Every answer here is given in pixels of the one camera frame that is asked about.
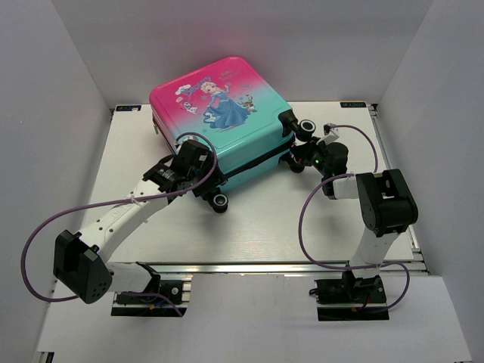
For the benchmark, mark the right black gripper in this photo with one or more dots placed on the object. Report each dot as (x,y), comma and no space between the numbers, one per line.
(304,152)

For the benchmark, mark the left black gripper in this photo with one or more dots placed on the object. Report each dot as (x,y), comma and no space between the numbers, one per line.
(218,178)

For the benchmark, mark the pink hard-shell suitcase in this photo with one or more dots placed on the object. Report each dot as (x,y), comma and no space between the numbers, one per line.
(247,122)

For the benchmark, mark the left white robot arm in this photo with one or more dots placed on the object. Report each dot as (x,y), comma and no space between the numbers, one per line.
(82,259)

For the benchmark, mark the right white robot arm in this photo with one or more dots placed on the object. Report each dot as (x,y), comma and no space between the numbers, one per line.
(386,202)

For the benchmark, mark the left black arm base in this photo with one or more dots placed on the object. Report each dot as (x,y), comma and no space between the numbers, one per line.
(167,298)

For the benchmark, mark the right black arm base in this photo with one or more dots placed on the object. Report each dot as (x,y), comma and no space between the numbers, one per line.
(350,299)

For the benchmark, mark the blue label sticker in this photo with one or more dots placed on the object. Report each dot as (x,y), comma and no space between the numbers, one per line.
(353,104)
(127,108)

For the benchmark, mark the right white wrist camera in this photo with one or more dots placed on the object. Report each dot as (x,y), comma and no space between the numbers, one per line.
(331,134)

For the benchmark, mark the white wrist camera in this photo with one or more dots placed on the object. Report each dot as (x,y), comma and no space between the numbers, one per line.
(187,138)
(331,134)

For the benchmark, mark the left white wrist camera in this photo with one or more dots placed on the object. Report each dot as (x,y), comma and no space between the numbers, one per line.
(187,138)

